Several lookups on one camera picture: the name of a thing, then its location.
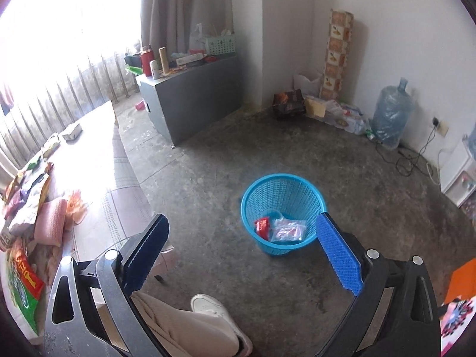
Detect clear plastic bag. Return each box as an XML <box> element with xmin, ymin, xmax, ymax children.
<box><xmin>270</xmin><ymin>217</ymin><xmax>307</xmax><ymax>243</ymax></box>

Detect red orange snack wrappers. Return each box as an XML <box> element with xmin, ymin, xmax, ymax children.
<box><xmin>255</xmin><ymin>216</ymin><xmax>270</xmax><ymax>241</ymax></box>

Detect white sneaker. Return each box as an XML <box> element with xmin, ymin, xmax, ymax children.
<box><xmin>190</xmin><ymin>294</ymin><xmax>253</xmax><ymax>357</ymax></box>

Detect blue plastic waste basket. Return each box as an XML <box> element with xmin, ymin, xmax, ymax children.
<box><xmin>240</xmin><ymin>173</ymin><xmax>328</xmax><ymax>256</ymax></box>

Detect beige trouser leg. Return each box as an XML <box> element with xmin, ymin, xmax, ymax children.
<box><xmin>131</xmin><ymin>292</ymin><xmax>240</xmax><ymax>356</ymax></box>

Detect floral plastic tablecloth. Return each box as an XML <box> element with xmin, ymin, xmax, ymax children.
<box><xmin>48</xmin><ymin>102</ymin><xmax>155</xmax><ymax>261</ymax></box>

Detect green red snack bag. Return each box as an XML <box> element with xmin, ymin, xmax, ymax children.
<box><xmin>7</xmin><ymin>238</ymin><xmax>45</xmax><ymax>340</ymax></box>

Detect small gold carton box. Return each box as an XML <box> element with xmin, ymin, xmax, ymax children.
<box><xmin>60</xmin><ymin>122</ymin><xmax>83</xmax><ymax>143</ymax></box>

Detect blue water jug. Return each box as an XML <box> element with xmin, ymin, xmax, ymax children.
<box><xmin>370</xmin><ymin>77</ymin><xmax>415</xmax><ymax>150</ymax></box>

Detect grey cabinet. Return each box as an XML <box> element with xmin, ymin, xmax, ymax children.
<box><xmin>136</xmin><ymin>54</ymin><xmax>243</xmax><ymax>146</ymax></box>

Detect dark cardboard box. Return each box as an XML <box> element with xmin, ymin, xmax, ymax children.
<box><xmin>272</xmin><ymin>89</ymin><xmax>306</xmax><ymax>119</ymax></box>

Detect metal window railing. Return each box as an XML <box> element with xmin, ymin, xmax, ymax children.
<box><xmin>1</xmin><ymin>54</ymin><xmax>139</xmax><ymax>168</ymax></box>

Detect red thermos bottle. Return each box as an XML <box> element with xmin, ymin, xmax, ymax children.
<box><xmin>140</xmin><ymin>44</ymin><xmax>156</xmax><ymax>77</ymax></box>

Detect green plastic basket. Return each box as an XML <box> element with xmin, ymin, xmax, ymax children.
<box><xmin>203</xmin><ymin>34</ymin><xmax>236</xmax><ymax>56</ymax></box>

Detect patterned tall roll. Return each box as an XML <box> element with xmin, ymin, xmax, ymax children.
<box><xmin>320</xmin><ymin>9</ymin><xmax>354</xmax><ymax>100</ymax></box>

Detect grey curtain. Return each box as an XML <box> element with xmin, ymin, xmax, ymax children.
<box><xmin>140</xmin><ymin>0</ymin><xmax>233</xmax><ymax>53</ymax></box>

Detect black power cable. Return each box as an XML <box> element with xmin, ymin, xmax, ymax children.
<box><xmin>373</xmin><ymin>120</ymin><xmax>441</xmax><ymax>187</ymax></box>

